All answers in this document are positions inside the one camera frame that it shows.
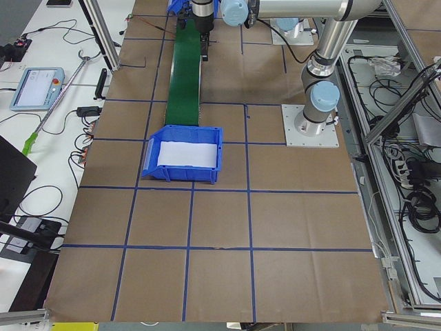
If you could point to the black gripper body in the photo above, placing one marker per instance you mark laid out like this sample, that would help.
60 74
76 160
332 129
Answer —
203 21

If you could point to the grabber reaching tool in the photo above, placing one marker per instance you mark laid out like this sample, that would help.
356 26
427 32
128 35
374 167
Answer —
30 141

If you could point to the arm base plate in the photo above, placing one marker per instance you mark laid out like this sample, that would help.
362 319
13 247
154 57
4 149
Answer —
304 39
301 133

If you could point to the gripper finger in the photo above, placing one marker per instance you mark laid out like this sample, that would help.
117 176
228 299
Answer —
204 42

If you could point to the left blue plastic bin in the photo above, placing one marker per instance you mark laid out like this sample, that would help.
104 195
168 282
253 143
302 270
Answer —
189 134

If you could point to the aluminium frame post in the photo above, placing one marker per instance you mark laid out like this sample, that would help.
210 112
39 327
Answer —
101 33

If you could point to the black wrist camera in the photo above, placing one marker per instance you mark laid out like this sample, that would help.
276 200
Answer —
182 17

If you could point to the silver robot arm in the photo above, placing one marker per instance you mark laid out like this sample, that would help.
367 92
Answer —
292 26
342 17

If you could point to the black power adapter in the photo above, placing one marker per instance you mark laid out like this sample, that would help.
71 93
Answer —
88 111

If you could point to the white foam pad left bin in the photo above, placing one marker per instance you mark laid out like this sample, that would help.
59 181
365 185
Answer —
175 153

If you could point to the green conveyor belt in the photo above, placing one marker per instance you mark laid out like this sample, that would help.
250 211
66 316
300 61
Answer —
184 93

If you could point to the teach pendant tablet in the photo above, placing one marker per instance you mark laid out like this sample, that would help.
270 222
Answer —
38 89

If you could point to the blue plastic bin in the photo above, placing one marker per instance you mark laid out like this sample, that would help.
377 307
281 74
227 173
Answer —
189 134
175 6

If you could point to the right blue plastic bin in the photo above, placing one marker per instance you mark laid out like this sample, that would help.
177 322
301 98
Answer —
175 6

